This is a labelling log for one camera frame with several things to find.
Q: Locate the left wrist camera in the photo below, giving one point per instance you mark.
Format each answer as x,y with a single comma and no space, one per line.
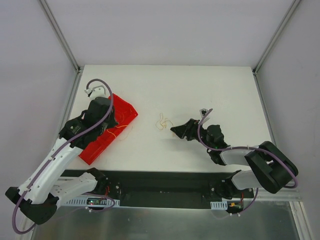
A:
95,92

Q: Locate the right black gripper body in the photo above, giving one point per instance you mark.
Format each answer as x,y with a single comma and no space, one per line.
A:
190,129

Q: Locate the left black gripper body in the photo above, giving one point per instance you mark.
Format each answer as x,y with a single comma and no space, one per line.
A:
110,121

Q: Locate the aluminium frame post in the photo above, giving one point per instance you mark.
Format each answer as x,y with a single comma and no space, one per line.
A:
277,34
59,34

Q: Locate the right white cable duct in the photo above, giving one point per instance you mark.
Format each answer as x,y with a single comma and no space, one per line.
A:
219,205

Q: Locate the left white cable duct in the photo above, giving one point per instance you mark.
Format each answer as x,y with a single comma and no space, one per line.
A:
91,201

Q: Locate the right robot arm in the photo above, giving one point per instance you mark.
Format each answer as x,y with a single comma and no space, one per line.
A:
269,168

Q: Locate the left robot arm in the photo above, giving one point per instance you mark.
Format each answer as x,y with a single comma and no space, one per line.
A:
37,198

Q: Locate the right aluminium frame post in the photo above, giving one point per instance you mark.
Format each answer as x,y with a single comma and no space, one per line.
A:
277,34

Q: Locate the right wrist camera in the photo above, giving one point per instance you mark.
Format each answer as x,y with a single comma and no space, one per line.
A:
203,112

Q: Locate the white cable duct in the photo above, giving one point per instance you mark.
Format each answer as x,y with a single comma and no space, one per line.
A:
219,205
91,201

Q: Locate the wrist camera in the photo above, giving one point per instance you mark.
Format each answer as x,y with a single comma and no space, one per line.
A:
203,112
95,92

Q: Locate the red plastic divided tray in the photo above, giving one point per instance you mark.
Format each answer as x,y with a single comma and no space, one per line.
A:
125,113

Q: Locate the left aluminium frame post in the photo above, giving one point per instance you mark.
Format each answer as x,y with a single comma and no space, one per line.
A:
59,34

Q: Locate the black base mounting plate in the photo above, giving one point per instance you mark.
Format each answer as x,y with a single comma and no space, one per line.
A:
174,190

